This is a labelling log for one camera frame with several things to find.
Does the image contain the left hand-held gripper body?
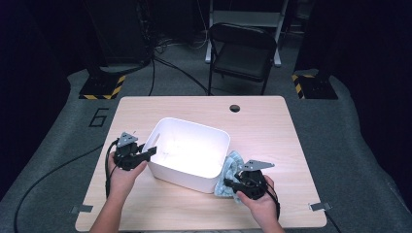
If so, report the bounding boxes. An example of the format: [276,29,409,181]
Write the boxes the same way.
[113,131,150,172]

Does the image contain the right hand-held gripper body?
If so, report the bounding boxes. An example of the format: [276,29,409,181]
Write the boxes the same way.
[232,159,276,201]

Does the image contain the light blue-green cloth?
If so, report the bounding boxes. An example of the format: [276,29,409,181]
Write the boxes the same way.
[213,150,247,203]

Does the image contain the white plastic bin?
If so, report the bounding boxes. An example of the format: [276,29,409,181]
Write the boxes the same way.
[142,116,231,194]

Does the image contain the person's left hand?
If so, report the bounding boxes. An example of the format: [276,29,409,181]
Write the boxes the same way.
[107,150,149,197]

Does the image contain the person's right hand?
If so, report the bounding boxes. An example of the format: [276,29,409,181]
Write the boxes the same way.
[235,175,280,224]

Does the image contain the grey tape strip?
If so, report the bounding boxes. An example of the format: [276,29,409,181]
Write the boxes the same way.
[308,202,333,213]
[70,204,94,215]

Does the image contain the black stand base striped edge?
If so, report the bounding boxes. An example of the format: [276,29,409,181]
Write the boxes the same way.
[78,74,126,101]
[291,73,339,100]

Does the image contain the black folding chair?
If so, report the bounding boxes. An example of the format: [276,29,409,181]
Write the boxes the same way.
[207,22,279,96]

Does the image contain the black equipment cabinet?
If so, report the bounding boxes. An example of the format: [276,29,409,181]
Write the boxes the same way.
[82,0,154,67]

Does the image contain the white metal stand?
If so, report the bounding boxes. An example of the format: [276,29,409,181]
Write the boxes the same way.
[204,0,290,68]

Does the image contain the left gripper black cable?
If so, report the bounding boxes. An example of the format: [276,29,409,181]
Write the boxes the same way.
[104,139,120,198]

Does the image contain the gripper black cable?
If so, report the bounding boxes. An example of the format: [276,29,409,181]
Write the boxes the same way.
[104,139,120,198]
[261,183,281,221]

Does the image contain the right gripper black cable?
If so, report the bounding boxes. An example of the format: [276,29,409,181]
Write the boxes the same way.
[261,183,281,221]

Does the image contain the long black floor cable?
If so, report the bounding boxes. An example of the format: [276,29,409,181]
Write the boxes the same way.
[13,144,105,233]

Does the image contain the short black cable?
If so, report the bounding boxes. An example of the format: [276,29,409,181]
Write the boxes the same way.
[324,210,343,233]

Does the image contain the white floor cable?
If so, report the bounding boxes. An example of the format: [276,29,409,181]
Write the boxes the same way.
[190,28,211,50]

